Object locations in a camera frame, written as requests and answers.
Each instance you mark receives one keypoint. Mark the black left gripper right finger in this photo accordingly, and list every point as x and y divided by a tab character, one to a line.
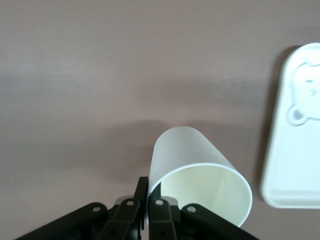
170	222

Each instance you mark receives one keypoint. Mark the white paper cup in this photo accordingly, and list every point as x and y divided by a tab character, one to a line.
190	150

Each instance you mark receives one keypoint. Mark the white bear print tray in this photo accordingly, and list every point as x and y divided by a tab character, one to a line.
295	162

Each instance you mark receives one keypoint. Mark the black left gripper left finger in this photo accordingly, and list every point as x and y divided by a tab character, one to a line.
125	220

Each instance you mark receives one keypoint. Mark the brown table cover mat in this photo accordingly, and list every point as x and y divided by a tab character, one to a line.
100	75

